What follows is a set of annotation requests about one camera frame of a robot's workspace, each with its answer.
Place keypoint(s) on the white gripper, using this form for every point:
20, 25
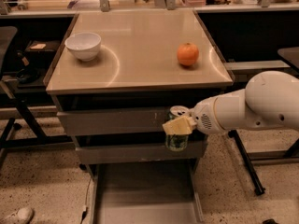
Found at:
202, 117

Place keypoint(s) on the green soda can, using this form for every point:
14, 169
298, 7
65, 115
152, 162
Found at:
177, 142

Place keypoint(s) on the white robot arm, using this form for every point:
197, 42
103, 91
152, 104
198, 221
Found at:
270, 100

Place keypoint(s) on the middle grey drawer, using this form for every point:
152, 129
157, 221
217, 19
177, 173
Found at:
133, 147

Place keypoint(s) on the grey drawer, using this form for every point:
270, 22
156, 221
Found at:
133, 147
123, 112
153, 192

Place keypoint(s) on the grey drawer cabinet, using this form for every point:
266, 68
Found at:
139, 53

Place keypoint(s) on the bottom grey drawer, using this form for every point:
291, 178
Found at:
153, 192

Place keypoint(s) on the top grey drawer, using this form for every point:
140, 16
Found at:
123, 112

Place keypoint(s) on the black table leg base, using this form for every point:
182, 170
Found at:
258, 187

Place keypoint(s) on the orange fruit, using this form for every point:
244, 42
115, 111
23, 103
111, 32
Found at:
187, 54

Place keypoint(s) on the white ceramic bowl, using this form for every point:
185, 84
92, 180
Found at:
84, 46

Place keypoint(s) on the black box with label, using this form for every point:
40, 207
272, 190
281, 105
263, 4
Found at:
42, 46

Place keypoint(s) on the white shoe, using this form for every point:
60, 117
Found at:
21, 216

